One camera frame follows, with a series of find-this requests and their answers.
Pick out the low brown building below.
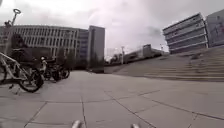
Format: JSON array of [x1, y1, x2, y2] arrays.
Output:
[[123, 43, 169, 64]]

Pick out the grey paved plaza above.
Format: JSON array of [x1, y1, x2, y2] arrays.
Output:
[[0, 69, 224, 128]]

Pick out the tall grey building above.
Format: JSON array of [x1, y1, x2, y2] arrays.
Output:
[[0, 24, 106, 72]]

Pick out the wide grey stone stairs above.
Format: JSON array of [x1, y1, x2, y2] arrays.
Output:
[[112, 45, 224, 83]]

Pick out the wide grey banded building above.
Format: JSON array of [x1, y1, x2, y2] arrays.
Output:
[[162, 8, 224, 55]]

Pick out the white bicycle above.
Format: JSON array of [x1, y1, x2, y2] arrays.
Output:
[[0, 49, 45, 95]]

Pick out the lamp pole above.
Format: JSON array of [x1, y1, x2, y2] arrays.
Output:
[[3, 8, 22, 57]]

